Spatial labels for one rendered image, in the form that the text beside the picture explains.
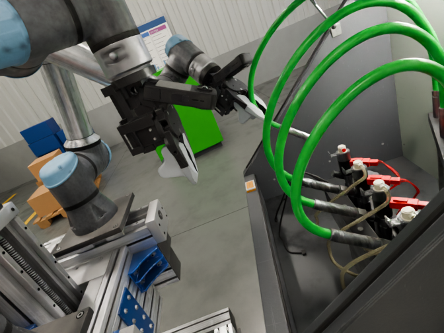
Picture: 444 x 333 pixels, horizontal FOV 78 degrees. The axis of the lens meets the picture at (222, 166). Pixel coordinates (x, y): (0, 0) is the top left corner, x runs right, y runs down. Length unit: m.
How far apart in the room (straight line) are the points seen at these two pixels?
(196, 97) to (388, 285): 0.34
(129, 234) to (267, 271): 0.49
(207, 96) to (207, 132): 3.56
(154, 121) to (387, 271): 0.36
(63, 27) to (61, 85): 0.57
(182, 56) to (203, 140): 3.22
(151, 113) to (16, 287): 0.53
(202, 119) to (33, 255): 3.31
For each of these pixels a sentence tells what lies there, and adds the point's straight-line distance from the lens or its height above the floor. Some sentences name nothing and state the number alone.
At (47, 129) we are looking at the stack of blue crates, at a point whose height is 1.03.
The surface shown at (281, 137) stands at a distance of 0.43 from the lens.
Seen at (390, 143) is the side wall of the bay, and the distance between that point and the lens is 1.09.
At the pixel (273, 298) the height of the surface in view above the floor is 0.95.
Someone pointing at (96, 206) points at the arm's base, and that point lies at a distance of 0.95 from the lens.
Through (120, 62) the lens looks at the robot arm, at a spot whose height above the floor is 1.43.
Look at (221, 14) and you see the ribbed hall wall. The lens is 7.11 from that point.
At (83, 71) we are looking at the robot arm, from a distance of 0.79.
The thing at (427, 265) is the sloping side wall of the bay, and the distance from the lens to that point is 0.37.
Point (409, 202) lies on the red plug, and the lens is 0.54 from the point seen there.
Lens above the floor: 1.41
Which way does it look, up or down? 24 degrees down
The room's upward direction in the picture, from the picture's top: 23 degrees counter-clockwise
